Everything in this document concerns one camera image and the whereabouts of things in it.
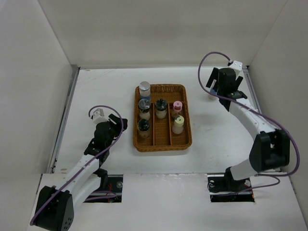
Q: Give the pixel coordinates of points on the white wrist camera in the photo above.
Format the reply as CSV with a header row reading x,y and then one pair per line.
x,y
236,66
98,116

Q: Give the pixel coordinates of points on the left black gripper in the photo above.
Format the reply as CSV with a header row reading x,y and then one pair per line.
x,y
117,124

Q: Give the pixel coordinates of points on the blue-label silver-lid shaker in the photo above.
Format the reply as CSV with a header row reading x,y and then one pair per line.
x,y
145,90

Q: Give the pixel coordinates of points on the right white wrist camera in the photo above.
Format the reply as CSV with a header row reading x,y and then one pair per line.
x,y
236,66

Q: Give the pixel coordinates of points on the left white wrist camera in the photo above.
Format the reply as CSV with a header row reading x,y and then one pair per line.
x,y
98,116

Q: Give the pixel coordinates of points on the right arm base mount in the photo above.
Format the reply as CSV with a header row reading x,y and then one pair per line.
x,y
236,191

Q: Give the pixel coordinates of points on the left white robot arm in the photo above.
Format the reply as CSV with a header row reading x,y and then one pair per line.
x,y
56,204

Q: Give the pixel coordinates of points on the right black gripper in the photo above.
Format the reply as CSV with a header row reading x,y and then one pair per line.
x,y
214,76

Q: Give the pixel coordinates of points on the brown wicker divided tray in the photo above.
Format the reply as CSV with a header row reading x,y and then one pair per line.
x,y
161,137

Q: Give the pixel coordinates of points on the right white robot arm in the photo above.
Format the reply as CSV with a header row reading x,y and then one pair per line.
x,y
271,146

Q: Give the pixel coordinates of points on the black-lid glass jar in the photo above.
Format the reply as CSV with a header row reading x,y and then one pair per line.
x,y
143,128

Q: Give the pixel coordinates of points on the yellow-lid condiment bottle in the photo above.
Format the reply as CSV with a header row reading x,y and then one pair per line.
x,y
178,125

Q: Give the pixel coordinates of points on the blue-label beige-lid shaker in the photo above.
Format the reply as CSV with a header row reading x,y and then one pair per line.
x,y
212,95

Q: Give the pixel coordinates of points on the black-knob glass grinder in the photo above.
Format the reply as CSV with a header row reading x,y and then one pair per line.
x,y
161,108

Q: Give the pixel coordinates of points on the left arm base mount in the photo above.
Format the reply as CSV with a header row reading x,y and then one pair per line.
x,y
110,189

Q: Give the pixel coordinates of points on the pink-lid condiment bottle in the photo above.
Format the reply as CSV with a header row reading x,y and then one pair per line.
x,y
177,109

